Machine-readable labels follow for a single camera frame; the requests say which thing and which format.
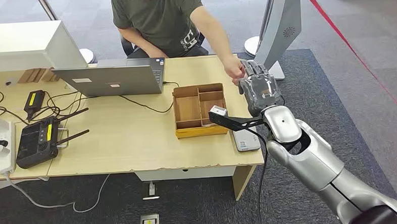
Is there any white power strip cord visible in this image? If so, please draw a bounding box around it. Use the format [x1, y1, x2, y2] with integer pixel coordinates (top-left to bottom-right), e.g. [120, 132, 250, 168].
[4, 168, 112, 217]

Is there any black office chair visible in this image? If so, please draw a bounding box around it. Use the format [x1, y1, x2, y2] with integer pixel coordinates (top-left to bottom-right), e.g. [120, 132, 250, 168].
[119, 30, 207, 59]

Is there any black adapter cable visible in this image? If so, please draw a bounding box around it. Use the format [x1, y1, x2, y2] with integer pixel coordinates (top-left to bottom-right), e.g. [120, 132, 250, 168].
[27, 90, 97, 123]

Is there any black laptop power cable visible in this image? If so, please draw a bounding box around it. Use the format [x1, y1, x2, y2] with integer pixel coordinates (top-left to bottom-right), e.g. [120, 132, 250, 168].
[118, 81, 182, 116]

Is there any red barrier line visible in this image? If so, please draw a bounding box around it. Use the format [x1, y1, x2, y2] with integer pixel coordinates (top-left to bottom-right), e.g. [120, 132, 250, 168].
[300, 0, 397, 128]

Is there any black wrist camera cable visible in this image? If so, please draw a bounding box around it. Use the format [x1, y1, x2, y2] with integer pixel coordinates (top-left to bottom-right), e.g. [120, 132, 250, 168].
[245, 125, 273, 224]

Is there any open floor outlet with plug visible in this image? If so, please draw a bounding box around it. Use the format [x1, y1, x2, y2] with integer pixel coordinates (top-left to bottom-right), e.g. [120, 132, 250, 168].
[141, 181, 160, 201]

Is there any thin black cable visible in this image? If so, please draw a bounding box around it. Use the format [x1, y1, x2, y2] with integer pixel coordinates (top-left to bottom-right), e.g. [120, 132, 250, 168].
[0, 87, 31, 127]

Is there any white round stand base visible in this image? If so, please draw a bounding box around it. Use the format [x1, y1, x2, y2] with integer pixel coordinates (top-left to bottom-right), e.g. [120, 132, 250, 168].
[243, 35, 262, 58]

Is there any wooden compartment organizer box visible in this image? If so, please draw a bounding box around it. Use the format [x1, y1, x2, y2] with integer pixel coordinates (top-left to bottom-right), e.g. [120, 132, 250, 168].
[171, 83, 230, 140]

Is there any black remote controller with antennas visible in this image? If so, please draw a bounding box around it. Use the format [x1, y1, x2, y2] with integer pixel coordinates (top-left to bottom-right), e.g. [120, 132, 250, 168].
[14, 107, 92, 170]

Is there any person's left hand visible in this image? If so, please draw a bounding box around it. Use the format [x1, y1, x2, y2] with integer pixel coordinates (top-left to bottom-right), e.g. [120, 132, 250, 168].
[222, 54, 247, 87]

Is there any metal stanchion with white base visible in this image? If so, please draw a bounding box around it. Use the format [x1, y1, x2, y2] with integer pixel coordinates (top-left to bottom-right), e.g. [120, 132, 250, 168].
[36, 0, 96, 67]

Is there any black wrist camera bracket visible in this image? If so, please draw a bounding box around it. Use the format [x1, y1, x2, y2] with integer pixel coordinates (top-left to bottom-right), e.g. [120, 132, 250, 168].
[208, 108, 266, 133]

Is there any grey laptop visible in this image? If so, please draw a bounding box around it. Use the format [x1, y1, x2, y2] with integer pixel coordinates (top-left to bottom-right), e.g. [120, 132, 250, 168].
[51, 57, 167, 99]

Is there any light wooden desk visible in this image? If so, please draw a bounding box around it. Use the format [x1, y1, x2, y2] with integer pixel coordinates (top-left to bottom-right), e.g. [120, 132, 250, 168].
[0, 68, 85, 193]
[42, 52, 267, 209]

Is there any black power adapter yellow label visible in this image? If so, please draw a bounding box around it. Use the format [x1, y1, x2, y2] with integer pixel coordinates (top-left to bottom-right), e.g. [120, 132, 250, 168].
[23, 89, 47, 122]

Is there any silver standing display kiosk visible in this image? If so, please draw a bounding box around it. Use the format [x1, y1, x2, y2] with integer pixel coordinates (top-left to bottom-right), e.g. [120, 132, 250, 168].
[251, 0, 305, 82]

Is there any dark grey floor rug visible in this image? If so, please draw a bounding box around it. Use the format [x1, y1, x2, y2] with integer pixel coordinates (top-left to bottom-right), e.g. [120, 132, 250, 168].
[0, 45, 397, 224]

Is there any white boxy monitor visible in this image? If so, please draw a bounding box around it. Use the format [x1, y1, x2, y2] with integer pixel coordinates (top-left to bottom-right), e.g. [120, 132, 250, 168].
[0, 19, 88, 73]

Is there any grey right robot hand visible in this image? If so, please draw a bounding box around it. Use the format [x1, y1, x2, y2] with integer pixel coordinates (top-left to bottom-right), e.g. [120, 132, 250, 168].
[237, 58, 285, 119]

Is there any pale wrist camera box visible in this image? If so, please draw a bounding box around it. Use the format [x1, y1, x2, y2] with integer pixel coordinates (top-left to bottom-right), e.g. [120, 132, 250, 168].
[210, 105, 228, 118]

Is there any person's right hand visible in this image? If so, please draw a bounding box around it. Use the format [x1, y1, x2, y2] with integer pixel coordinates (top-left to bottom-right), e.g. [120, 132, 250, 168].
[147, 47, 168, 60]

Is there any white power strip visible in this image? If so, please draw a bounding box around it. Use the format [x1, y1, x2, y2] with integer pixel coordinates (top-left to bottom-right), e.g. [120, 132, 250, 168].
[0, 119, 18, 175]

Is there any person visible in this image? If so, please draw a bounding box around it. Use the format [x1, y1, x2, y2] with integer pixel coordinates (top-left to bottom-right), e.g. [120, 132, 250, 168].
[110, 0, 247, 92]

